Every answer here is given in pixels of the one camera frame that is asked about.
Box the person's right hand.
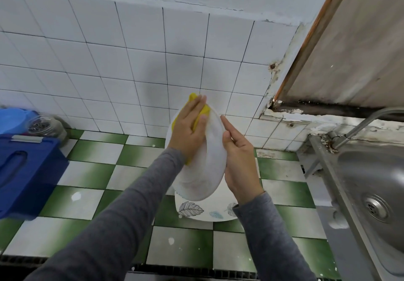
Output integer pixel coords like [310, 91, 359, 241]
[220, 115, 266, 206]

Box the person's left hand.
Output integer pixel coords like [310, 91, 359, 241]
[167, 95, 209, 165]

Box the rose plate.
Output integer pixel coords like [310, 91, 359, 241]
[165, 104, 228, 201]

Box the person's right forearm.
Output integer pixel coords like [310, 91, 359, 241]
[232, 192, 316, 281]

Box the metal faucet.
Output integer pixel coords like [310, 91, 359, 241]
[328, 106, 404, 151]

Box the stainless steel sink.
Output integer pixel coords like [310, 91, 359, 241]
[306, 132, 404, 281]

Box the glass jar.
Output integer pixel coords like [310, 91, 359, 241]
[25, 115, 68, 145]

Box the blue plastic box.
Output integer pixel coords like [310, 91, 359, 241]
[0, 134, 70, 220]

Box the blue plastic bowl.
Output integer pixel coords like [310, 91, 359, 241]
[0, 108, 40, 136]

